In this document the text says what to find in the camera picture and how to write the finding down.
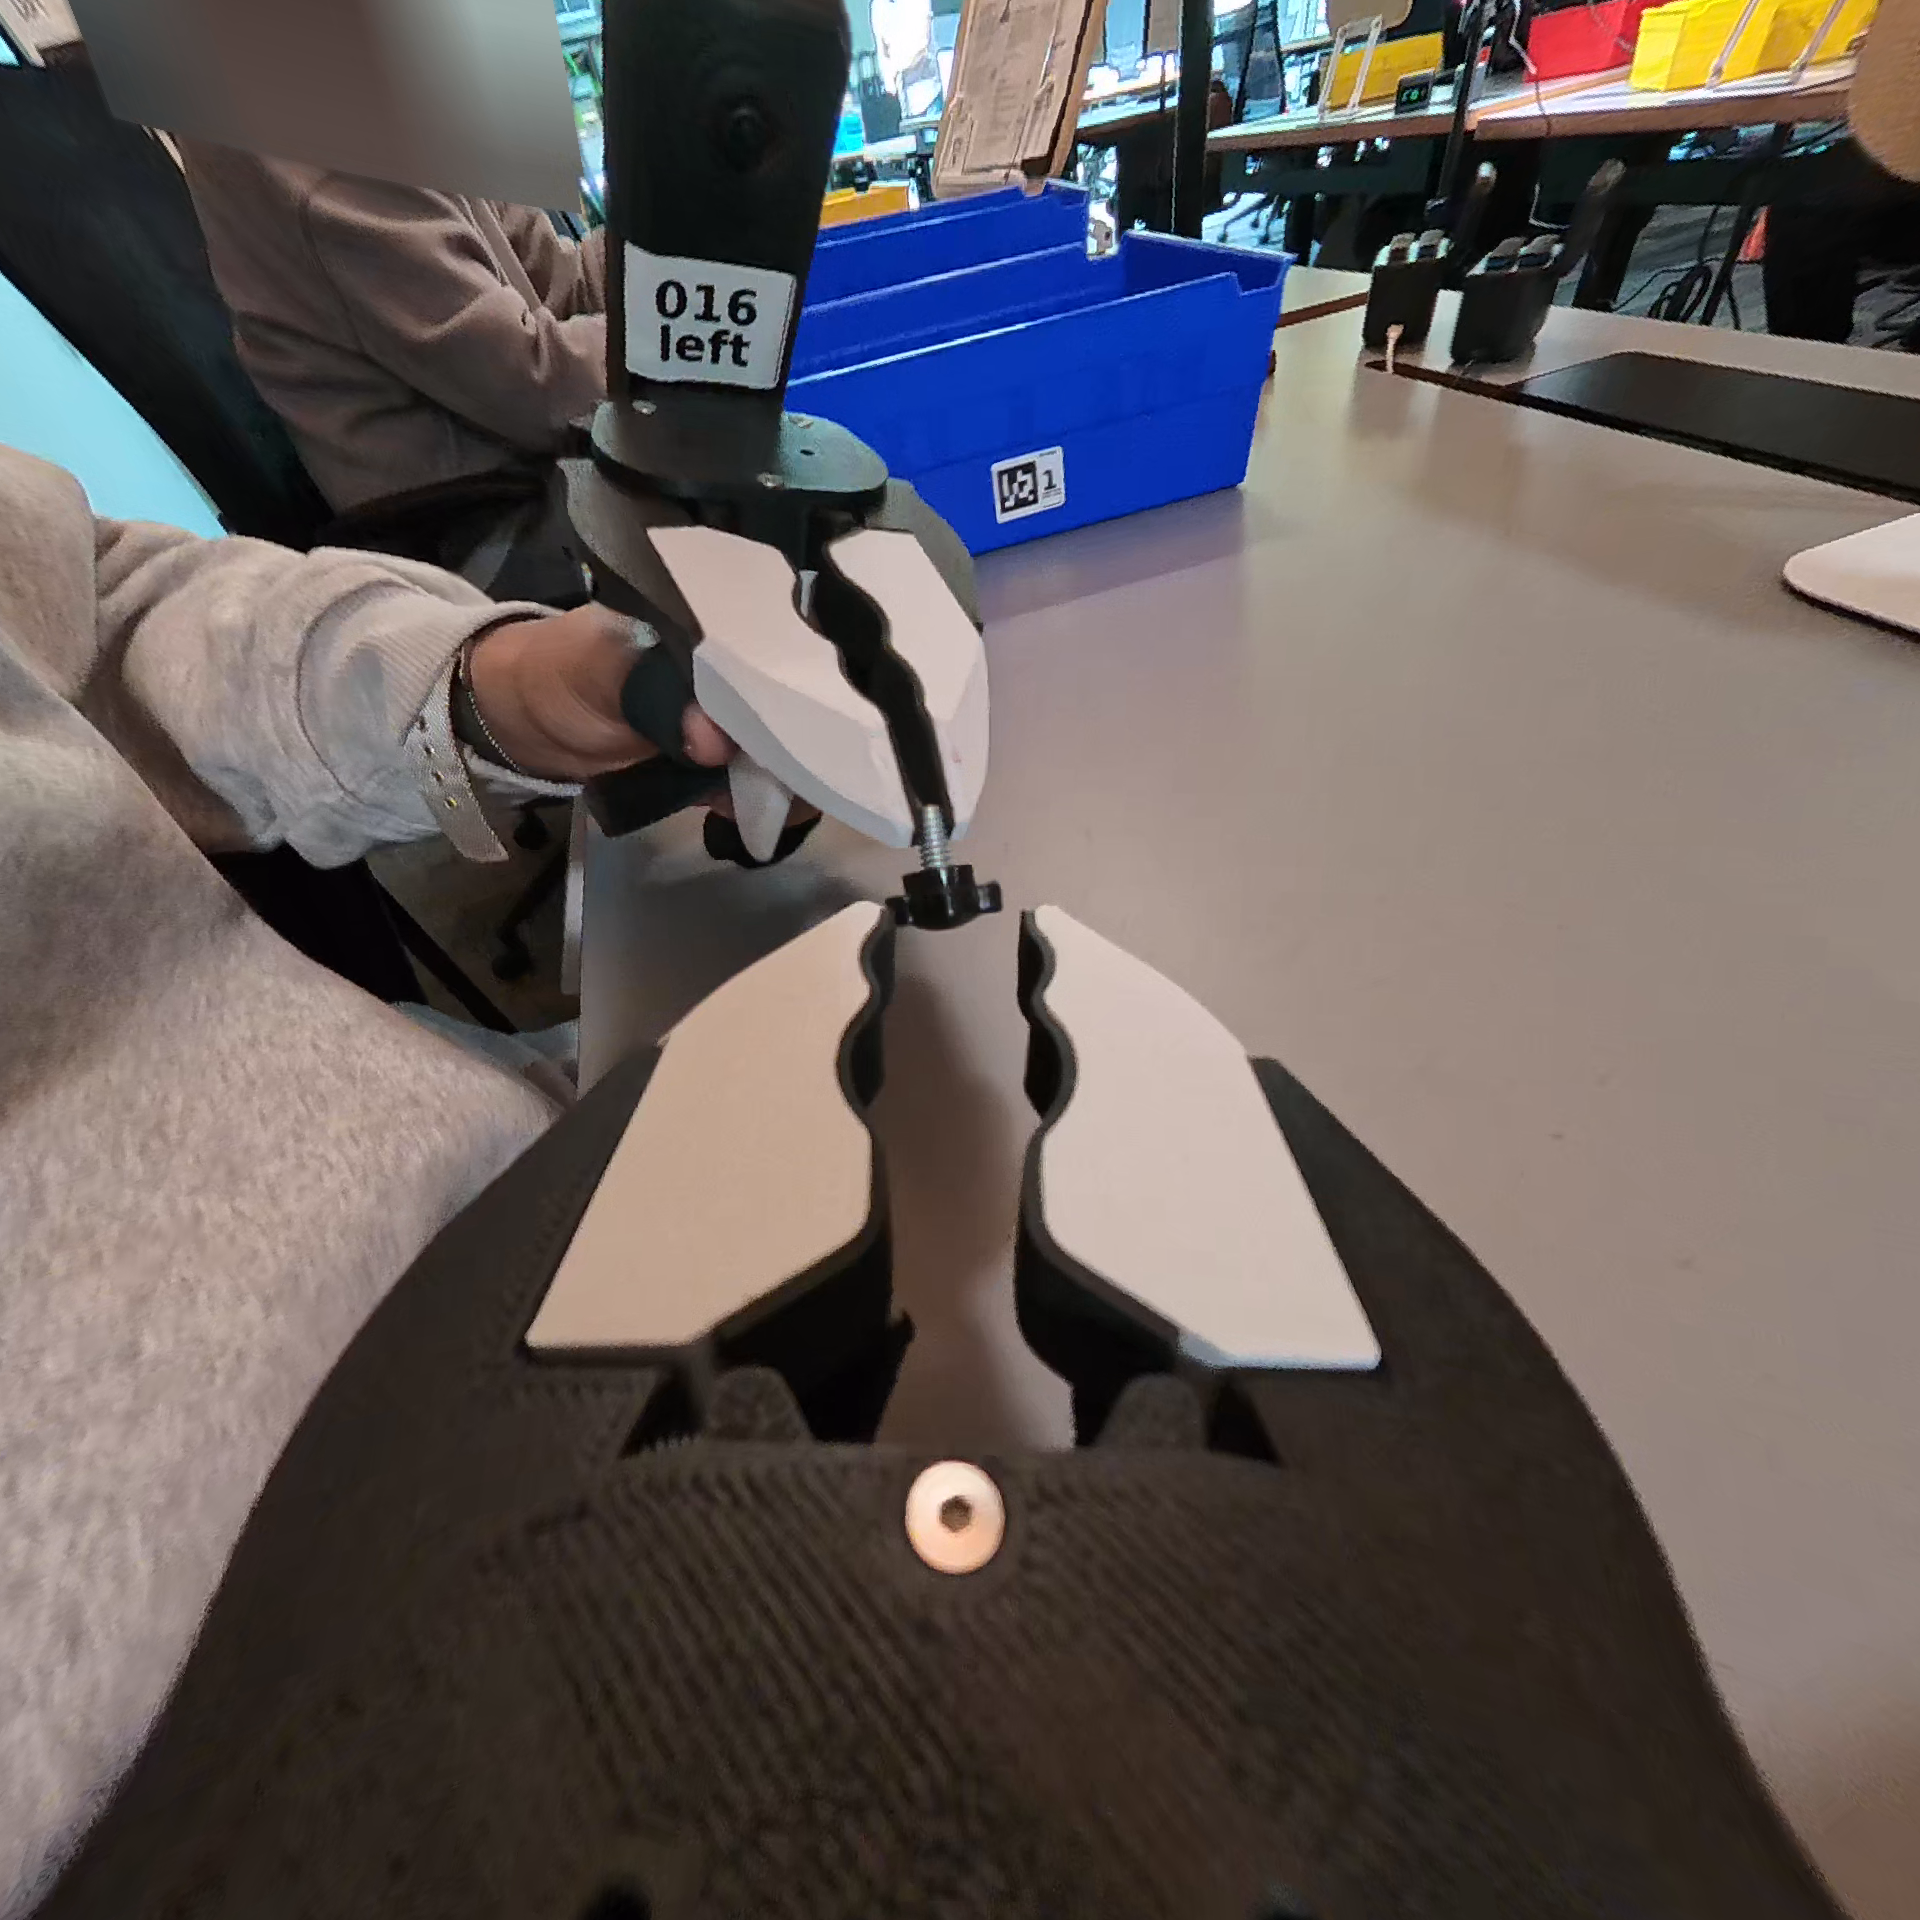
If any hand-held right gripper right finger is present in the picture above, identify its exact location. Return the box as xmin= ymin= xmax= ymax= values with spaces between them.
xmin=1009 ymin=900 xmax=1388 ymax=1374

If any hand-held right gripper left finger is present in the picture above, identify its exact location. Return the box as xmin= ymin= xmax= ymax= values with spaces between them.
xmin=518 ymin=896 xmax=915 ymax=1374

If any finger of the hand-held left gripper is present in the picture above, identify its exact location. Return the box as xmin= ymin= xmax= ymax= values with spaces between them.
xmin=643 ymin=519 xmax=938 ymax=854
xmin=824 ymin=527 xmax=1001 ymax=848

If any black knob thumb screw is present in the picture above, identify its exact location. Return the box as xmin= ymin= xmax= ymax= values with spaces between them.
xmin=890 ymin=802 xmax=1007 ymax=933

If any person's left forearm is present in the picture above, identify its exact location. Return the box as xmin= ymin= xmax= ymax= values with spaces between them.
xmin=0 ymin=444 xmax=582 ymax=870

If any person's left hand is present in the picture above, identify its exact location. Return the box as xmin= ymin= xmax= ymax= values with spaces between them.
xmin=474 ymin=607 xmax=737 ymax=793

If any small blue plastic bin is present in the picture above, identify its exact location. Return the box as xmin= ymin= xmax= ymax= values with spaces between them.
xmin=816 ymin=180 xmax=1092 ymax=313

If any large blue plastic bin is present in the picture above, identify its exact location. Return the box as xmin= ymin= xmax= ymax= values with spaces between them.
xmin=789 ymin=230 xmax=1297 ymax=564

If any cardboard box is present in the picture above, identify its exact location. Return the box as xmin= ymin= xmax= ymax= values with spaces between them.
xmin=928 ymin=0 xmax=1107 ymax=202

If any black pole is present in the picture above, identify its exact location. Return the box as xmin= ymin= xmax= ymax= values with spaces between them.
xmin=1165 ymin=0 xmax=1220 ymax=237

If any black office chair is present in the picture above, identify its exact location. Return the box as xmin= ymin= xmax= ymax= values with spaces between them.
xmin=0 ymin=60 xmax=342 ymax=550

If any yellow plastic bin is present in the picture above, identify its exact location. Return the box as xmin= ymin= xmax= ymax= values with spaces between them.
xmin=1627 ymin=0 xmax=1878 ymax=87
xmin=1316 ymin=35 xmax=1451 ymax=109

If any black table mat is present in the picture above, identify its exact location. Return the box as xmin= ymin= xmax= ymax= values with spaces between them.
xmin=1444 ymin=348 xmax=1920 ymax=503

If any red plastic bin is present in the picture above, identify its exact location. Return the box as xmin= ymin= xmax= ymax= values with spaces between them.
xmin=1518 ymin=0 xmax=1663 ymax=83

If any white mat with glass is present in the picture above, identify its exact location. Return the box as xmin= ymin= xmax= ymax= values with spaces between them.
xmin=1783 ymin=512 xmax=1920 ymax=639

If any wrist bracelet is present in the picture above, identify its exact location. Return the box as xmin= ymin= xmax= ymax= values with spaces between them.
xmin=452 ymin=624 xmax=524 ymax=773

